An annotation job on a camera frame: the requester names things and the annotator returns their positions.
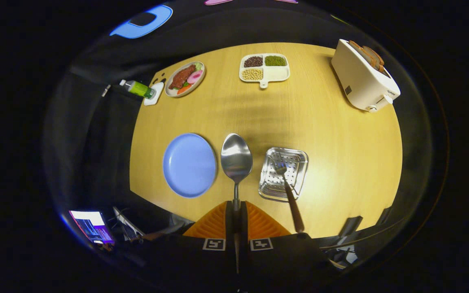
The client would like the white divided dish with beans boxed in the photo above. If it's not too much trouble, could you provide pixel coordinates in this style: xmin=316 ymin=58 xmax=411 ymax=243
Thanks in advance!
xmin=239 ymin=53 xmax=290 ymax=89

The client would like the lit computer screen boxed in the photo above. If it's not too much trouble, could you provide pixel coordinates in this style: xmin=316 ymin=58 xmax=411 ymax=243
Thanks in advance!
xmin=69 ymin=210 xmax=115 ymax=245

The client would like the metal spoon with wooden handle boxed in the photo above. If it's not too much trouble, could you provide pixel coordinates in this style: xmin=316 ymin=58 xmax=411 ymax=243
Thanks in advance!
xmin=221 ymin=133 xmax=253 ymax=274

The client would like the blue round plate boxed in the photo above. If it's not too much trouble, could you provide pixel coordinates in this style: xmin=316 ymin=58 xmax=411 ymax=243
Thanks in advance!
xmin=162 ymin=133 xmax=217 ymax=198

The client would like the toast bread slice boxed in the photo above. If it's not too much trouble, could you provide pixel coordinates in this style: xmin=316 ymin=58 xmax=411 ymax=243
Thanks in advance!
xmin=364 ymin=46 xmax=385 ymax=73
xmin=348 ymin=40 xmax=375 ymax=68

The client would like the green label plastic bottle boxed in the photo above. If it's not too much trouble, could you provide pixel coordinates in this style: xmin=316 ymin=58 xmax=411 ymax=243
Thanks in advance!
xmin=120 ymin=79 xmax=156 ymax=99

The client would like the metal fork with wooden handle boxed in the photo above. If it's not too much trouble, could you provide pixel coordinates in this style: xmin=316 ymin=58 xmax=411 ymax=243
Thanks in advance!
xmin=273 ymin=162 xmax=305 ymax=234

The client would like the perforated square metal tray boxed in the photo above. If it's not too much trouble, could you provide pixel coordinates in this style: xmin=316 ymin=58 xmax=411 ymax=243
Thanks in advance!
xmin=258 ymin=147 xmax=309 ymax=202

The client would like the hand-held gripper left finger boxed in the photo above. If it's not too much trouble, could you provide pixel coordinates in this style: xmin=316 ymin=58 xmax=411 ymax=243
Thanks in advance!
xmin=153 ymin=201 xmax=237 ymax=293

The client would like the oval plate with food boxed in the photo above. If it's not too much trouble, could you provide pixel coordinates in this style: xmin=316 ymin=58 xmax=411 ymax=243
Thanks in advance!
xmin=164 ymin=61 xmax=206 ymax=98

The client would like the white toaster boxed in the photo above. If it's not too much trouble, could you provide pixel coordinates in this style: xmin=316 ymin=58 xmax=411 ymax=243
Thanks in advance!
xmin=331 ymin=39 xmax=401 ymax=112

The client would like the white square coaster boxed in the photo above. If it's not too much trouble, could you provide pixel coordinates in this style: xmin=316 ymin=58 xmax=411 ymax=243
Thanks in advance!
xmin=143 ymin=82 xmax=164 ymax=106

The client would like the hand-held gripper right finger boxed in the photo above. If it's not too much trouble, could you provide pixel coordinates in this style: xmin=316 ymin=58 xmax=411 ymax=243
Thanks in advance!
xmin=238 ymin=201 xmax=335 ymax=293

